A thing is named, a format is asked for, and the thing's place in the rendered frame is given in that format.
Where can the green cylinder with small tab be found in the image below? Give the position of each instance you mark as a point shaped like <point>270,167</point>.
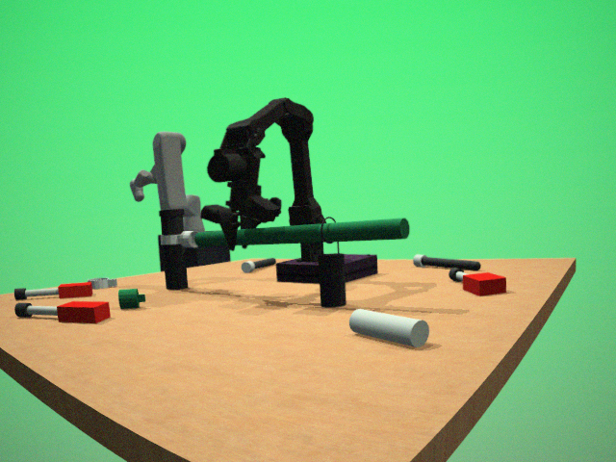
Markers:
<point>130,298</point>

